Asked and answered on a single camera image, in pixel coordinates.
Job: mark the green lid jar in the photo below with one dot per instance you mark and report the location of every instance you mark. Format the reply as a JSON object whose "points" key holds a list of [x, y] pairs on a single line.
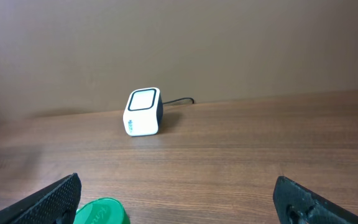
{"points": [[102, 211]]}

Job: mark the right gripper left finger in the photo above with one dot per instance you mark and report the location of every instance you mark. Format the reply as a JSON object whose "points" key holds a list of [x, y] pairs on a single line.
{"points": [[54, 204]]}

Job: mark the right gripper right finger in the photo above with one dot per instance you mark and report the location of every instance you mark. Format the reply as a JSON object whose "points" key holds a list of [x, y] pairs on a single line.
{"points": [[296, 204]]}

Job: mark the white barcode scanner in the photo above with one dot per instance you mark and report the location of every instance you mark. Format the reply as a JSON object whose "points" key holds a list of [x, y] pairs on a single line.
{"points": [[143, 112]]}

